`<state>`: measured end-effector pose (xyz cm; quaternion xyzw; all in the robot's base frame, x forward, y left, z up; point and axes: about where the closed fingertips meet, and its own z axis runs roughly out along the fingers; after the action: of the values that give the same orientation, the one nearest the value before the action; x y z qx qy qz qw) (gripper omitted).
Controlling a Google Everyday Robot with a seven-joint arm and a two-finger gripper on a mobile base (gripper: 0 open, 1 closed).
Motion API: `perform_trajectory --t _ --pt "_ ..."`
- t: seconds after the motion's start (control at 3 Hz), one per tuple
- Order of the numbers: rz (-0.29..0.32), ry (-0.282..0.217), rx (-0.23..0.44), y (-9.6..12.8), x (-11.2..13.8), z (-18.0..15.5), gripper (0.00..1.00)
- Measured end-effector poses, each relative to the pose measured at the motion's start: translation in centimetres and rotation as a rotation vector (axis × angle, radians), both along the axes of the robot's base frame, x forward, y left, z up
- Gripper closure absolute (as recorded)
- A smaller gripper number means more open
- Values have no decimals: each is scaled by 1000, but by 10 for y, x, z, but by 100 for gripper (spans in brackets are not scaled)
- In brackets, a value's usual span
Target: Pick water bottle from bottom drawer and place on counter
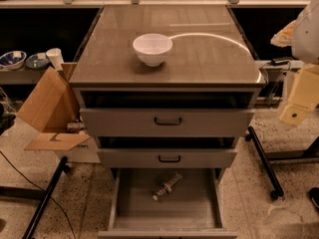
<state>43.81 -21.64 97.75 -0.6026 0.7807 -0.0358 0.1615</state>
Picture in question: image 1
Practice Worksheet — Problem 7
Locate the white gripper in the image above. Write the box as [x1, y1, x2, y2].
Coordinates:
[270, 0, 319, 125]

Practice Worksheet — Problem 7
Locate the clear plastic water bottle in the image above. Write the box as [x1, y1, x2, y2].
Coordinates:
[153, 173, 182, 201]

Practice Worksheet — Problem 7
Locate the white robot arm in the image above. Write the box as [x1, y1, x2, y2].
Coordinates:
[270, 0, 319, 125]

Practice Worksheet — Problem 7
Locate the grey drawer cabinet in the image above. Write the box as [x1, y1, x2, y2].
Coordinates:
[68, 4, 267, 181]

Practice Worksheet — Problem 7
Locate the grey middle drawer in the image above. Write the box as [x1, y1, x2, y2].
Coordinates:
[98, 136, 236, 168]

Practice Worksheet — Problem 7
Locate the grey drawer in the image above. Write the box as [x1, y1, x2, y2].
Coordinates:
[81, 91, 254, 137]
[98, 168, 237, 239]
[98, 136, 236, 168]

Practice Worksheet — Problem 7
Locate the grey top drawer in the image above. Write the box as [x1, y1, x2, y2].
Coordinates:
[81, 91, 254, 137]

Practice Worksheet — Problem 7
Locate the grey bottom drawer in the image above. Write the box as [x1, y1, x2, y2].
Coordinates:
[98, 168, 237, 239]

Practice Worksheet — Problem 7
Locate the black power adapter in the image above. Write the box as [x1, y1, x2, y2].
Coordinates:
[270, 57, 293, 66]

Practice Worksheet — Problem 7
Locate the black right stand leg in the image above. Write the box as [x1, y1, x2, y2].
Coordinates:
[245, 126, 284, 200]

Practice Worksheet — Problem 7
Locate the black stand leg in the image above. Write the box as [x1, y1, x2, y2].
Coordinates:
[22, 156, 68, 239]
[245, 126, 284, 200]

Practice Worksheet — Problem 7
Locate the white ceramic bowl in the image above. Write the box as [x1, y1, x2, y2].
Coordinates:
[133, 34, 172, 67]

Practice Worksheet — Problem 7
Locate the white box under cardboard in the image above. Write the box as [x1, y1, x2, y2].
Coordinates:
[55, 138, 100, 163]

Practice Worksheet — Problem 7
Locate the white paper cup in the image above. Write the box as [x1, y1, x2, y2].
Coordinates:
[46, 48, 64, 70]

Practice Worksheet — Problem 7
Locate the brown cardboard box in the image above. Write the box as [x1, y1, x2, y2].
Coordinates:
[17, 68, 90, 151]

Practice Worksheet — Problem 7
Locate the blue patterned plate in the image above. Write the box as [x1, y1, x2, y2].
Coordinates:
[25, 53, 50, 71]

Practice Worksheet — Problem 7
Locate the blue patterned bowl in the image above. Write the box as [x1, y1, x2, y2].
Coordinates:
[0, 51, 27, 70]

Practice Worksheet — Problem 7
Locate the black left stand leg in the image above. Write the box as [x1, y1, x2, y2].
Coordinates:
[22, 156, 68, 239]

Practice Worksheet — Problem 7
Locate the black floor cable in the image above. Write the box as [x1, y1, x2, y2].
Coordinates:
[0, 149, 78, 239]

